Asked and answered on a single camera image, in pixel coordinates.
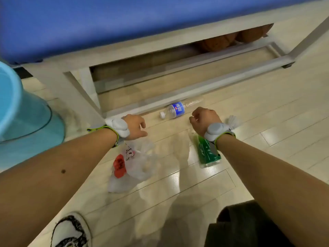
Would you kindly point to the person's right hand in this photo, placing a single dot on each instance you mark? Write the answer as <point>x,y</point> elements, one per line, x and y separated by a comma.
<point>204,118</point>

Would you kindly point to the person's left hand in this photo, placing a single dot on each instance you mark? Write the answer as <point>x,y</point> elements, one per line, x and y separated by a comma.
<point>136,126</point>

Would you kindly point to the blue label clear bottle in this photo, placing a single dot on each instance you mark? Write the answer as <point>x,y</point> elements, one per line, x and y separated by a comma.
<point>177,109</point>

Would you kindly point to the white shuttlecock green band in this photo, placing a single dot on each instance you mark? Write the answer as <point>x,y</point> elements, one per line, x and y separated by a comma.
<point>232,121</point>

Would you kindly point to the green label bottle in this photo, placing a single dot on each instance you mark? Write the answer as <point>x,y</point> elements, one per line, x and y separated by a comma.
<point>208,154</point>

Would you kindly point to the white plastic bag red print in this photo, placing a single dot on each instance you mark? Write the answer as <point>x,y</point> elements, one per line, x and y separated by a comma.
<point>138,164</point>

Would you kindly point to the blue padded bench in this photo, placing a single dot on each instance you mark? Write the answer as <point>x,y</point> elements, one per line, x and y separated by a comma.
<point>102,23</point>

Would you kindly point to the blue plastic bucket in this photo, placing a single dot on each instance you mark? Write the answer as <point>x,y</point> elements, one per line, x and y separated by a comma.
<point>25,120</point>

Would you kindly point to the person's left forearm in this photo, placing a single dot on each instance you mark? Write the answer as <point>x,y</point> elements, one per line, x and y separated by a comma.
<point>51,190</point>

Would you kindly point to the person's right forearm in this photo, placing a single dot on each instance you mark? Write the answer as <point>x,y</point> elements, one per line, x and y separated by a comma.
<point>270,182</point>

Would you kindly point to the person's dark trousers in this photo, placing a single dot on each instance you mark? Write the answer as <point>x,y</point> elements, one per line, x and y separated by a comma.
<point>239,223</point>

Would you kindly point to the person's left shoe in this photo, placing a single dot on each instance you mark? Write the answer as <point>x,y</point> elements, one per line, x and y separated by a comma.
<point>69,228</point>

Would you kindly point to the white left wrist tracker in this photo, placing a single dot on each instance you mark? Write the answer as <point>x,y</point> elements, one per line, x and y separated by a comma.
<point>119,126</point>

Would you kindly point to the white wrist tracker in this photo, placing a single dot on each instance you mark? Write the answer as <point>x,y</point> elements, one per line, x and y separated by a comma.
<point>119,126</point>
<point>217,129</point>

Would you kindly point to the white right wrist tracker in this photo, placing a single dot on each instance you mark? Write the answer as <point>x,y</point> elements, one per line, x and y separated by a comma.
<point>217,129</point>

